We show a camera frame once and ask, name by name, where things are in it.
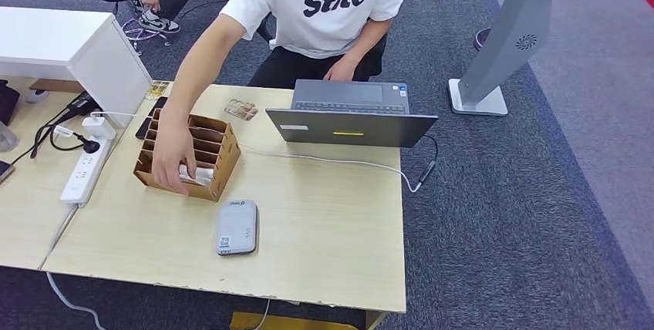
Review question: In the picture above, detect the person's left hand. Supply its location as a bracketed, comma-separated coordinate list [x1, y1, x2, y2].
[322, 56, 359, 83]

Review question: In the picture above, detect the person's right hand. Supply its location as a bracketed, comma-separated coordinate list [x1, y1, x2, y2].
[151, 122, 199, 196]

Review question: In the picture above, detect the white card stack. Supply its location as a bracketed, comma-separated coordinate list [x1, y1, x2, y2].
[177, 163, 216, 187]

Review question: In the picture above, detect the wooden card organizer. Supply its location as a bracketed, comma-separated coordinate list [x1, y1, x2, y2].
[133, 108, 242, 203]

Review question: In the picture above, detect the grey card reader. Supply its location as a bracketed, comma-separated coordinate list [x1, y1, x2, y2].
[214, 200, 259, 258]

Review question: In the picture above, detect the yellow patterned card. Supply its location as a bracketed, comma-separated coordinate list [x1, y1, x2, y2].
[147, 80, 172, 99]

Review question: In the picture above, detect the black smartphone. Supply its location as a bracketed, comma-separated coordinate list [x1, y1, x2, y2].
[135, 96, 169, 140]

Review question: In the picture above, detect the grey laptop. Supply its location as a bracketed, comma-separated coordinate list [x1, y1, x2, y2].
[265, 79, 440, 149]

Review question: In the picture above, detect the white charger adapter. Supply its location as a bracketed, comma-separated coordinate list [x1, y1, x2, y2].
[81, 116, 117, 142]

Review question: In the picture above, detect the white power strip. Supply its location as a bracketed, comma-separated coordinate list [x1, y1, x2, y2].
[60, 137, 113, 206]

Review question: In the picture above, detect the black power brick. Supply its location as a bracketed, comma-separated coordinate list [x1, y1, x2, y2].
[65, 91, 100, 116]

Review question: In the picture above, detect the wooden block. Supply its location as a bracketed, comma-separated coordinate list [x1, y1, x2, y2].
[29, 79, 86, 95]

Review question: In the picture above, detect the dark round floor object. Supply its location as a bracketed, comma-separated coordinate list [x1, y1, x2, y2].
[474, 27, 493, 53]

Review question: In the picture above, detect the white cabinet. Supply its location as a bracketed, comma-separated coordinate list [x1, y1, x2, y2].
[0, 6, 153, 130]

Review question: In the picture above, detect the small white device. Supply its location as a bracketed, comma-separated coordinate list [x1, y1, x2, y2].
[25, 88, 51, 105]

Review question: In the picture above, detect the clear glass cup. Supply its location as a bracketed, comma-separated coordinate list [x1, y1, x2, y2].
[0, 122, 20, 154]

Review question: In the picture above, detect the black device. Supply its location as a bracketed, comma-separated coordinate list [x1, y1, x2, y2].
[0, 79, 22, 127]

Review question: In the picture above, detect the grey kiosk stand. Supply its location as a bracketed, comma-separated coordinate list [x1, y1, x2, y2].
[448, 0, 596, 116]

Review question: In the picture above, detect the black plug cable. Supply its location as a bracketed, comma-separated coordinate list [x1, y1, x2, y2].
[29, 110, 102, 160]

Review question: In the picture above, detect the white charging cable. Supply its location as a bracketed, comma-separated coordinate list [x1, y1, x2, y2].
[90, 111, 423, 194]

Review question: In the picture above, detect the black cable dongle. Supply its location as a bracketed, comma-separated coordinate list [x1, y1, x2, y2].
[414, 134, 440, 192]

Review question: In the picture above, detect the white hanging cable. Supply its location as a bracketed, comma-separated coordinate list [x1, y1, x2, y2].
[255, 299, 271, 330]

